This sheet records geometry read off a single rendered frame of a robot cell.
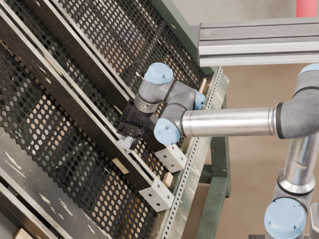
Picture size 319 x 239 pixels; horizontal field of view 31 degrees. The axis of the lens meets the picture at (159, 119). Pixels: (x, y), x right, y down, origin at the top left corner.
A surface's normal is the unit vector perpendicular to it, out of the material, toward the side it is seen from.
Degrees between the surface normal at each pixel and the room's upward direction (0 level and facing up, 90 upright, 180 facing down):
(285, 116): 38
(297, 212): 8
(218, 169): 90
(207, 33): 0
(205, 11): 90
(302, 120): 59
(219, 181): 0
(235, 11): 90
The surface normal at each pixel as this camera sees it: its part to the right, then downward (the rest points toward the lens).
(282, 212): -0.15, -0.69
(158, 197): -0.26, 0.62
